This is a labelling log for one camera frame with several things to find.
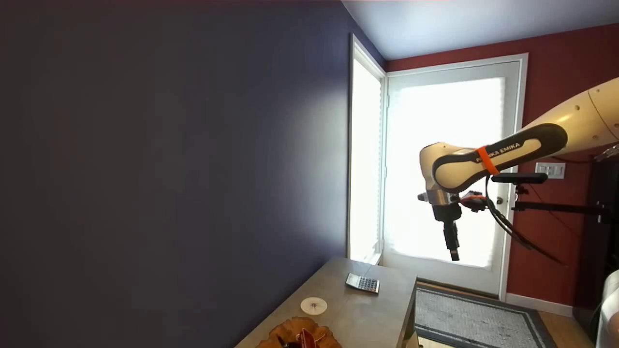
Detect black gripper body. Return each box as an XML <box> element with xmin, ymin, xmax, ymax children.
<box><xmin>431</xmin><ymin>190</ymin><xmax>462</xmax><ymax>253</ymax></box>

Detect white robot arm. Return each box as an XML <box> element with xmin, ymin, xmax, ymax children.
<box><xmin>420</xmin><ymin>79</ymin><xmax>619</xmax><ymax>261</ymax></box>

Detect grey door mat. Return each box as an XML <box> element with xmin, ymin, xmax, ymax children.
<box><xmin>414</xmin><ymin>282</ymin><xmax>557</xmax><ymax>348</ymax></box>

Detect grey desk calculator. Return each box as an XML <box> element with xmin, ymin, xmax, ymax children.
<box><xmin>344</xmin><ymin>273</ymin><xmax>381</xmax><ymax>294</ymax></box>

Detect white glass door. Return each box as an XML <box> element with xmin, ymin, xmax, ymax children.
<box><xmin>348</xmin><ymin>43</ymin><xmax>528</xmax><ymax>298</ymax></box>

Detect white round coaster disc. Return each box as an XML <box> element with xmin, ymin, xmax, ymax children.
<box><xmin>300</xmin><ymin>298</ymin><xmax>329</xmax><ymax>315</ymax></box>

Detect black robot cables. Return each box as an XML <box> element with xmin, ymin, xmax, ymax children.
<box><xmin>480</xmin><ymin>176</ymin><xmax>563</xmax><ymax>265</ymax></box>

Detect black camera tripod stand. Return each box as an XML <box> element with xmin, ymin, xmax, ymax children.
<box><xmin>491</xmin><ymin>172</ymin><xmax>611</xmax><ymax>217</ymax></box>

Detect white wall switch plate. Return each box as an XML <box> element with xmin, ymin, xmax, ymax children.
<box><xmin>536</xmin><ymin>163</ymin><xmax>565</xmax><ymax>180</ymax></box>

